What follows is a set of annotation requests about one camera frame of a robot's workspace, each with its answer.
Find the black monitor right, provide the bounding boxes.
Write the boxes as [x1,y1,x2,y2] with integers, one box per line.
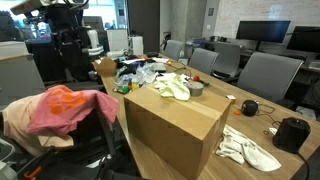
[287,26,320,53]

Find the pink shirt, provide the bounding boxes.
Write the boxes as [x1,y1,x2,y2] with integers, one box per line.
[27,85,119,135]

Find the white cloth on table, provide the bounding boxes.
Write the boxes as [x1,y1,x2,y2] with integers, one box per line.
[216,125,281,172]

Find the black monitor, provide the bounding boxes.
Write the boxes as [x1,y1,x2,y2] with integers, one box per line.
[287,26,320,53]
[236,20,290,51]

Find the black round speaker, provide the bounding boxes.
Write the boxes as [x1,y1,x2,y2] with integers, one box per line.
[272,117,311,154]

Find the light green towel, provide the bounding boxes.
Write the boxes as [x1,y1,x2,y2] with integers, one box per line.
[153,74,190,101]

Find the grey chair middle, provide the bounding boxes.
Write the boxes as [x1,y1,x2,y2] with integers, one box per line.
[189,48,218,75]

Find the small open cardboard box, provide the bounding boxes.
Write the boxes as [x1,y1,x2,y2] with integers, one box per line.
[93,57,116,77]

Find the grey far chair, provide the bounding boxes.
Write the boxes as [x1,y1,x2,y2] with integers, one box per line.
[164,40,183,60]

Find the crumpled clear plastic bags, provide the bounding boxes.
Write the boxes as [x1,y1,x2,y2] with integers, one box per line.
[116,63,159,86]

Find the orange black clamp left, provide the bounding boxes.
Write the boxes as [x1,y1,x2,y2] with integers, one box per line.
[18,150,55,180]

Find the large cardboard box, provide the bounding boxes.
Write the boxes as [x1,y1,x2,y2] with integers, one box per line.
[124,85,231,180]

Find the black monitor left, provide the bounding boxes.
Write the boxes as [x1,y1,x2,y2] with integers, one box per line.
[236,20,290,51]

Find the orange ball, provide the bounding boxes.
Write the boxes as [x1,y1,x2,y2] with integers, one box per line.
[192,75,200,82]

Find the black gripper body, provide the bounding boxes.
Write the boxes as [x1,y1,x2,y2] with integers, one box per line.
[49,6,87,64]

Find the grey duct tape roll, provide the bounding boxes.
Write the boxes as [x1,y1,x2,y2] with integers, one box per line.
[186,81,204,96]

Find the grey chair near right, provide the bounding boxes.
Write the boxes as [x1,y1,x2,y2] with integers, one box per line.
[237,52,303,103]

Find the small black speaker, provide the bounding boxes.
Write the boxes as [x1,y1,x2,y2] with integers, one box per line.
[241,100,258,117]

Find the grey mesh office chair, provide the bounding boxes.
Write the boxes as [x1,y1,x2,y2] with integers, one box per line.
[58,108,106,154]

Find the peach shirt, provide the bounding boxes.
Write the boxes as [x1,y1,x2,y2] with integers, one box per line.
[1,94,75,158]

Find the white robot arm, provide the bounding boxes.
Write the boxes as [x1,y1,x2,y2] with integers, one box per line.
[10,0,89,63]

